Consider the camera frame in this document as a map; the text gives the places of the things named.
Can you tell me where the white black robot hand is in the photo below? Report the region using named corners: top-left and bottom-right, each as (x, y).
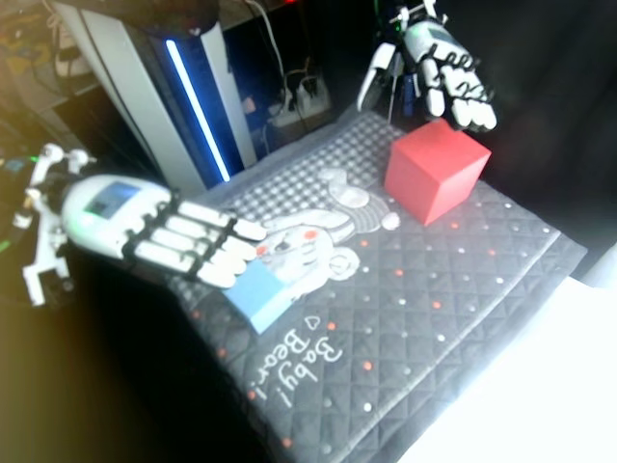
top-left (60, 173), bottom-right (269, 290)
top-left (356, 18), bottom-right (498, 134)

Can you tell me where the red cube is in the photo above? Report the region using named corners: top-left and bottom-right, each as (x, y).
top-left (384, 120), bottom-right (493, 227)

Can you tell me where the light blue block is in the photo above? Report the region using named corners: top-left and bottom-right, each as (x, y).
top-left (224, 258), bottom-right (298, 335)

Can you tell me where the white column with blue light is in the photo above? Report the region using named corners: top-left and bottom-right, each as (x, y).
top-left (52, 0), bottom-right (256, 194)

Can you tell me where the white power strip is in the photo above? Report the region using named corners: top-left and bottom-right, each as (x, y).
top-left (267, 71), bottom-right (334, 129)

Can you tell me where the grey quilt with bear print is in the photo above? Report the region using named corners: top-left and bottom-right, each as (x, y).
top-left (166, 108), bottom-right (589, 463)

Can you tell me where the white cable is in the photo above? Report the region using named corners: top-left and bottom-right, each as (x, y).
top-left (243, 0), bottom-right (293, 112)

